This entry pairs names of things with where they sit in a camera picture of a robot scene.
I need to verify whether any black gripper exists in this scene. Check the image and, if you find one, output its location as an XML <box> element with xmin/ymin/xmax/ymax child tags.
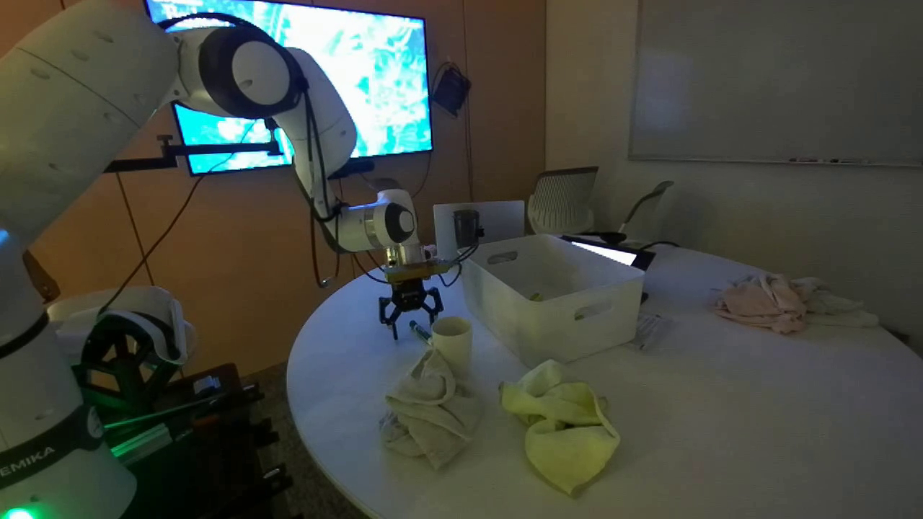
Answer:
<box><xmin>375</xmin><ymin>272</ymin><xmax>449</xmax><ymax>344</ymax></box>

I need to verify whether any white plastic box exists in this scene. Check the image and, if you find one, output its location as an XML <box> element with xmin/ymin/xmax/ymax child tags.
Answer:
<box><xmin>460</xmin><ymin>232</ymin><xmax>649</xmax><ymax>369</ymax></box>

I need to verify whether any grey white cloth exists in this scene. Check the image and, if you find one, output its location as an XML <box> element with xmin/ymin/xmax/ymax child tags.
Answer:
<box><xmin>379</xmin><ymin>347</ymin><xmax>490</xmax><ymax>477</ymax></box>

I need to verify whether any white upright panel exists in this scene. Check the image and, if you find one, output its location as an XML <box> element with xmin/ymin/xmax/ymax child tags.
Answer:
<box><xmin>431</xmin><ymin>196</ymin><xmax>531</xmax><ymax>268</ymax></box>

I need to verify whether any pale green cloth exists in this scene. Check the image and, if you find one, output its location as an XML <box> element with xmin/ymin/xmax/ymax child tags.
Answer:
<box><xmin>498</xmin><ymin>357</ymin><xmax>626</xmax><ymax>500</ymax></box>

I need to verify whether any black tablet lit screen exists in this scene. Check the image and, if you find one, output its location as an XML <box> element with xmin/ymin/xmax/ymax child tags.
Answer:
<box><xmin>564</xmin><ymin>235</ymin><xmax>661</xmax><ymax>281</ymax></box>

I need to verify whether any white VR headset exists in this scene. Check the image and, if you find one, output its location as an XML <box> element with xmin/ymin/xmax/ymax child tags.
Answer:
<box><xmin>43</xmin><ymin>284</ymin><xmax>196</xmax><ymax>395</ymax></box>

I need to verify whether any black mounting bar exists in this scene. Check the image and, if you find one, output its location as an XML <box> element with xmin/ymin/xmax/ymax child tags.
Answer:
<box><xmin>102</xmin><ymin>135</ymin><xmax>293</xmax><ymax>179</ymax></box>

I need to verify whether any pink crumpled cloth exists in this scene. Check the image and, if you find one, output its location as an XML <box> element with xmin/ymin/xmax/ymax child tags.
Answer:
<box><xmin>715</xmin><ymin>272</ymin><xmax>815</xmax><ymax>339</ymax></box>

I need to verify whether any white crumpled cloth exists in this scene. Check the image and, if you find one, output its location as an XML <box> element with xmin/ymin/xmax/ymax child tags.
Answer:
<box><xmin>795</xmin><ymin>275</ymin><xmax>887</xmax><ymax>333</ymax></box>

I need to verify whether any black wall device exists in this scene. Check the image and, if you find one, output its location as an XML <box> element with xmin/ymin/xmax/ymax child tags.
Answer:
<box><xmin>433</xmin><ymin>60</ymin><xmax>476</xmax><ymax>118</ymax></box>

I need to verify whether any wall television screen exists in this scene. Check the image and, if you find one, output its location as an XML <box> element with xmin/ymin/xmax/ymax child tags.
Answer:
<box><xmin>143</xmin><ymin>0</ymin><xmax>443</xmax><ymax>183</ymax></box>

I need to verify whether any wall whiteboard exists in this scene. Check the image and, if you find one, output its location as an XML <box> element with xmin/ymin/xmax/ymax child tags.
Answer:
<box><xmin>626</xmin><ymin>0</ymin><xmax>923</xmax><ymax>173</ymax></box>

